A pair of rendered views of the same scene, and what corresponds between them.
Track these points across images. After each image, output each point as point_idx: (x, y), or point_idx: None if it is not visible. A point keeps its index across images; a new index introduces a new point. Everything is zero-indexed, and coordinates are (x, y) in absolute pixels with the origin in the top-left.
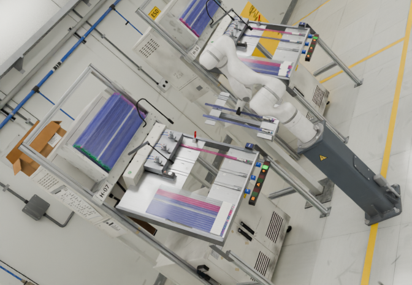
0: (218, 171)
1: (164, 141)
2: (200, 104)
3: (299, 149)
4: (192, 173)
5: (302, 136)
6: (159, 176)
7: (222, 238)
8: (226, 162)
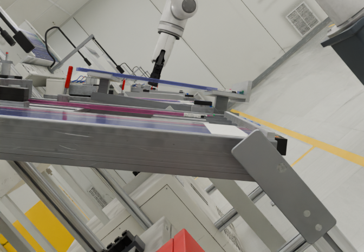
0: (98, 239)
1: None
2: (15, 206)
3: (350, 26)
4: (27, 246)
5: None
6: None
7: (271, 135)
8: (161, 116)
